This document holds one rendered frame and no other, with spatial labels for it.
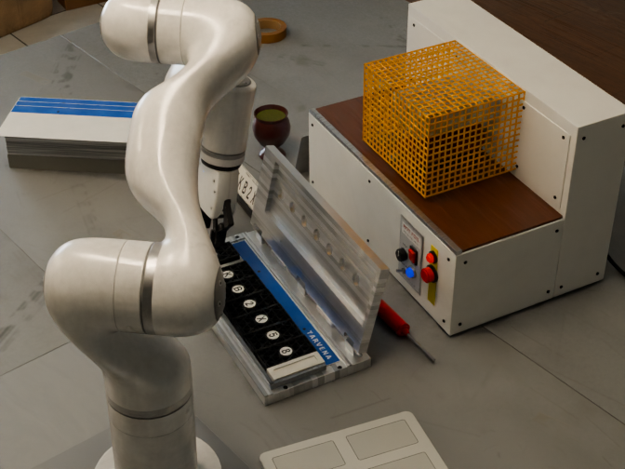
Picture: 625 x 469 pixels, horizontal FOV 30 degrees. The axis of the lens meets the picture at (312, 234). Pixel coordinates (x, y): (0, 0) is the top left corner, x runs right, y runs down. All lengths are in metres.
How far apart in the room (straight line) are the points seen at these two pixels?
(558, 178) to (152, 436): 0.88
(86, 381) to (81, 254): 0.61
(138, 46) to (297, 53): 1.40
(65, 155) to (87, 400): 0.73
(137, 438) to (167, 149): 0.40
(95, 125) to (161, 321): 1.14
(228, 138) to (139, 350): 0.63
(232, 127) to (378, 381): 0.52
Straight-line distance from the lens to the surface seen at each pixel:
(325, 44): 3.08
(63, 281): 1.50
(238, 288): 2.18
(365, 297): 2.01
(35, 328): 2.21
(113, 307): 1.49
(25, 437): 2.01
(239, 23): 1.63
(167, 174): 1.53
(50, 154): 2.61
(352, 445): 1.92
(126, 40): 1.67
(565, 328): 2.19
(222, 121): 2.08
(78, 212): 2.49
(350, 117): 2.37
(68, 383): 2.08
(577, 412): 2.03
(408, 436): 1.94
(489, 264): 2.07
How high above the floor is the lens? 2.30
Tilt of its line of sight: 36 degrees down
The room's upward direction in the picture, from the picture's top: 1 degrees counter-clockwise
